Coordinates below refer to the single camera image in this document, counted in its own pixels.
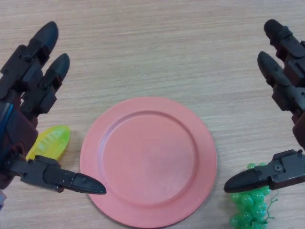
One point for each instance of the pink round plate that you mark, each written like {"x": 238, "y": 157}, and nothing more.
{"x": 147, "y": 162}

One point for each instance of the green plastic grape bunch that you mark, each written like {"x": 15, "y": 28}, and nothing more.
{"x": 247, "y": 207}

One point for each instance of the yellow plastic starfruit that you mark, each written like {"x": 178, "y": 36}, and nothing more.
{"x": 53, "y": 143}

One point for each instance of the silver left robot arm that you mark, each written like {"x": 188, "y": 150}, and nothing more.
{"x": 2, "y": 200}

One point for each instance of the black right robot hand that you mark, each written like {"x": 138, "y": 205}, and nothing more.
{"x": 290, "y": 71}

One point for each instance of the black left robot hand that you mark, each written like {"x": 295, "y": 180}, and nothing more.
{"x": 26, "y": 78}

